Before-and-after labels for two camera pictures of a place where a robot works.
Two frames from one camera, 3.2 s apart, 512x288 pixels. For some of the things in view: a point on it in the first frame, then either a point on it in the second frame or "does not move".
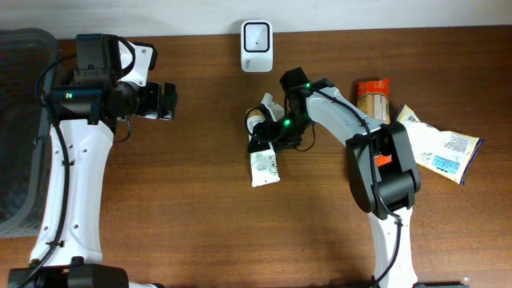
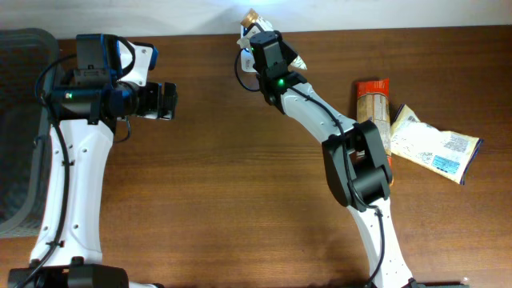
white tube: [263, 164] → [254, 23]
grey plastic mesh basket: [26, 127] does not move
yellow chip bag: [447, 154] does not move
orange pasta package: [373, 100] does not move
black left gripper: [153, 107] does not move
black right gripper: [270, 125] → [290, 55]
